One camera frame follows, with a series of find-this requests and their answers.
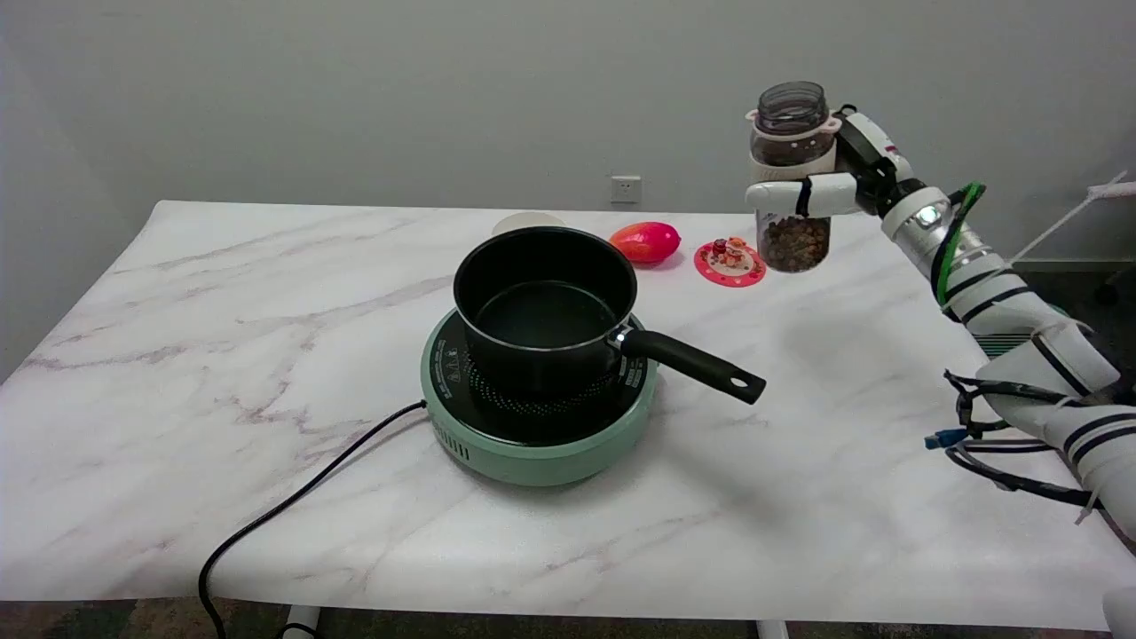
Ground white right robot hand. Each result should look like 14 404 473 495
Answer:
745 106 917 219

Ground clear jar with brown contents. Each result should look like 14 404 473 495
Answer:
745 82 842 273

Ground pink round toy plate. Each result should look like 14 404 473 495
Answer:
693 238 767 288

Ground red mango toy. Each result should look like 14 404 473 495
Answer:
609 221 682 265

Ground white bowl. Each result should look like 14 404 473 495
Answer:
491 211 567 237

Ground green round induction cooker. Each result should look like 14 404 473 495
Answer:
420 306 659 487

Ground green robot cable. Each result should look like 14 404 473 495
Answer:
935 182 987 304

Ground black robot cable loops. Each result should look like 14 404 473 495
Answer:
925 368 1106 512

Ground black soup pot with handle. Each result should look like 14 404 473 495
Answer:
453 226 767 406

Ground black power cable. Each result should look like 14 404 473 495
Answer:
197 399 429 639

